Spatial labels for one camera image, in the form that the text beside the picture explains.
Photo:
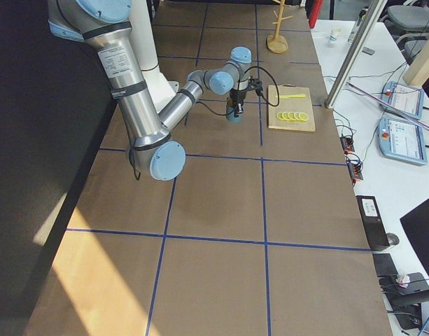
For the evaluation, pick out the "orange black adapter near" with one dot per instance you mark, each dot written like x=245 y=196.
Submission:
x=355 y=167

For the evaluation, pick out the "wooden cutting board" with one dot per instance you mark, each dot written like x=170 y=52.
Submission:
x=289 y=105

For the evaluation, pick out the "grey office chair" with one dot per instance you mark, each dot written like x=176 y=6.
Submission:
x=413 y=21

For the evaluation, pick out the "orange black adapter far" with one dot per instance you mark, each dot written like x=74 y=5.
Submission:
x=347 y=144

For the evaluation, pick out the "near teach pendant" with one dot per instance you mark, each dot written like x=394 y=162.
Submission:
x=402 y=140

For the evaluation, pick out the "white paper cup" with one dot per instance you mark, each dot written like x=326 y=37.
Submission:
x=334 y=36

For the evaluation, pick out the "teal mug yellow inside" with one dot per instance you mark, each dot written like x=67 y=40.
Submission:
x=233 y=111

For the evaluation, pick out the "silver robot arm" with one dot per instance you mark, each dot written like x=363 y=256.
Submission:
x=120 y=32
x=233 y=78

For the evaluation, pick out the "far teach pendant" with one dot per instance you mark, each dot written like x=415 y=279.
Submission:
x=403 y=97

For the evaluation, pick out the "orange black adapter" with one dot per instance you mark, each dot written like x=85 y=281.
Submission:
x=355 y=167
x=347 y=144

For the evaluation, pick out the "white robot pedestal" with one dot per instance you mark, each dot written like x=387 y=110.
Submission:
x=143 y=45

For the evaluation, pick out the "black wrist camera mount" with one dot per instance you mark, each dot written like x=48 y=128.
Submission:
x=255 y=84

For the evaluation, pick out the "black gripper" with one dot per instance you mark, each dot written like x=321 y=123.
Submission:
x=236 y=95

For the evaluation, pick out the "black monitor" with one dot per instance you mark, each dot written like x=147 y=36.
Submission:
x=416 y=227

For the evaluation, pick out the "aluminium frame post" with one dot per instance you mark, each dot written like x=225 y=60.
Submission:
x=364 y=26

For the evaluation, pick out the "black mini computer box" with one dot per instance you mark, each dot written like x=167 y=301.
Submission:
x=372 y=222

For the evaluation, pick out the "yellow plastic knife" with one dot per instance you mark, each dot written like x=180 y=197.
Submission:
x=291 y=96

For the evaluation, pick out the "teach pendant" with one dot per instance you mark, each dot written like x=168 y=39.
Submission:
x=403 y=97
x=402 y=140

